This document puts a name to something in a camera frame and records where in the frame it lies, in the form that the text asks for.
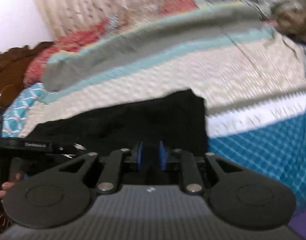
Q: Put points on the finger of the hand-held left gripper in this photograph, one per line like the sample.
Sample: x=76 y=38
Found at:
x=75 y=150

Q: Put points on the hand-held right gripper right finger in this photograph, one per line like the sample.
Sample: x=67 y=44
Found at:
x=163 y=156

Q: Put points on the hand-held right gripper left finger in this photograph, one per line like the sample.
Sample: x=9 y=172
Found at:
x=140 y=156

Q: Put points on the black pants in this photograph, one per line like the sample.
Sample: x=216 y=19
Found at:
x=132 y=120

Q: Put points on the person's left hand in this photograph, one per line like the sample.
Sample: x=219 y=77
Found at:
x=7 y=186

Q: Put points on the teal lattice pillow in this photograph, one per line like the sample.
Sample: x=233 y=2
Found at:
x=20 y=107

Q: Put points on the brown wooden headboard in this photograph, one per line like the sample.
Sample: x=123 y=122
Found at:
x=10 y=72

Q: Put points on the beige zigzag blanket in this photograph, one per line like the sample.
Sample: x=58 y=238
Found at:
x=205 y=75

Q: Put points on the teal patterned bedsheet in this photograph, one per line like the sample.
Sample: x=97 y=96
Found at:
x=263 y=155

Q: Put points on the red floral patchwork quilt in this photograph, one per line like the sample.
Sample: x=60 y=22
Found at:
x=77 y=38

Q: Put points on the grey teal striped blanket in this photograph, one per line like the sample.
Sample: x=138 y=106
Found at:
x=143 y=42

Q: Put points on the pale patterned curtain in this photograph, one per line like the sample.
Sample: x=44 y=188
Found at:
x=92 y=2

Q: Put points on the purple cloth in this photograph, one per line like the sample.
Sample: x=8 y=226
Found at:
x=303 y=226

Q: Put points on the olive brown crumpled cloth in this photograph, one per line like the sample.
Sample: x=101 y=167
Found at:
x=295 y=17

